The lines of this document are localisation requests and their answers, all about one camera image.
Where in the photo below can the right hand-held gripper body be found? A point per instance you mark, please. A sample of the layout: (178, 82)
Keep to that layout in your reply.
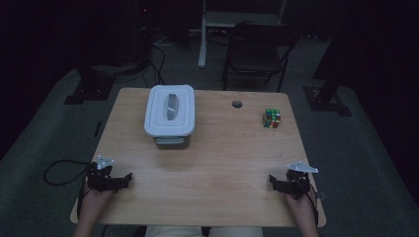
(298, 182)

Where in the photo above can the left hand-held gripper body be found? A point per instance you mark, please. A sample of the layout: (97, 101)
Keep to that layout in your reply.
(100, 179)

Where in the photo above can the clear plastic storage box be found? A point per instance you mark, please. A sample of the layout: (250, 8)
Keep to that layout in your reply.
(171, 143)

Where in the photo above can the multicoloured puzzle cube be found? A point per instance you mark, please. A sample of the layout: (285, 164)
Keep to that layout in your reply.
(271, 118)

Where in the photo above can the person's left hand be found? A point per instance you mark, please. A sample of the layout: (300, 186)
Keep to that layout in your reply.
(94, 200)

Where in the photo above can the person's right hand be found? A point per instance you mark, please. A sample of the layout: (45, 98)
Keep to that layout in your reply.
(301, 205)

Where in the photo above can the grey tape strip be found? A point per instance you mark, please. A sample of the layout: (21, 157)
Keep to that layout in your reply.
(322, 196)

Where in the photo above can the small black stick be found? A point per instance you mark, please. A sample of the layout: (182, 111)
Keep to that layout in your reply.
(97, 129)

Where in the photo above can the black stand with flat base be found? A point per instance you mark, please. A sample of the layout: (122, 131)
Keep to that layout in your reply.
(90, 89)
(326, 100)

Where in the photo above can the grey round stand base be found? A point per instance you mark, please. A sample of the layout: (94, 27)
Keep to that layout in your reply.
(115, 69)

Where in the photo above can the black folding chair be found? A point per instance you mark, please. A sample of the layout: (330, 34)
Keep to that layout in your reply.
(257, 49)

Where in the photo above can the white desk frame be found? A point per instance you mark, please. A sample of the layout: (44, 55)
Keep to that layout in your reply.
(202, 42)

